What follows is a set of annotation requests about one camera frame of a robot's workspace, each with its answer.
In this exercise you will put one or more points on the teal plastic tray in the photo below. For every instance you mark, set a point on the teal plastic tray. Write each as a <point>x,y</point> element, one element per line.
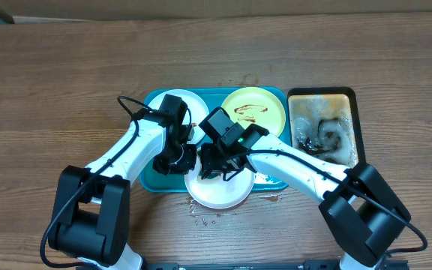
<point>214,97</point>

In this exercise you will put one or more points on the yellow plate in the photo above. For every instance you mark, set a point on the yellow plate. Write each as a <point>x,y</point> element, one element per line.
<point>253,105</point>

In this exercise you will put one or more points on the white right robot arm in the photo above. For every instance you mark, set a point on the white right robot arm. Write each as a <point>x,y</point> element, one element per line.
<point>362,212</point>

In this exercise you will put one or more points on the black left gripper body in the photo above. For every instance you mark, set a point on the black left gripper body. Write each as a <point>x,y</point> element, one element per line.
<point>176,159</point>

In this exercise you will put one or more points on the black baking tray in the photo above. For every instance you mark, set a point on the black baking tray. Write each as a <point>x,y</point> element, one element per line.
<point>324,123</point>

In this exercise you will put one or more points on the green yellow sponge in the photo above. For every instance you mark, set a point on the green yellow sponge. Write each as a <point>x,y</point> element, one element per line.
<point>207,175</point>

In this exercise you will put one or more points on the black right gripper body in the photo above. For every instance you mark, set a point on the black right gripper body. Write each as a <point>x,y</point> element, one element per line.
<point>218,160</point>

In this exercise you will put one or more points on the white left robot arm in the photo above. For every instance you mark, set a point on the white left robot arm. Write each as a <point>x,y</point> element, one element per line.
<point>90,216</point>

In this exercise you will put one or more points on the white plate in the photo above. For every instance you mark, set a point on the white plate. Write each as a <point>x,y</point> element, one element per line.
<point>214,192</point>
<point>198,109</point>

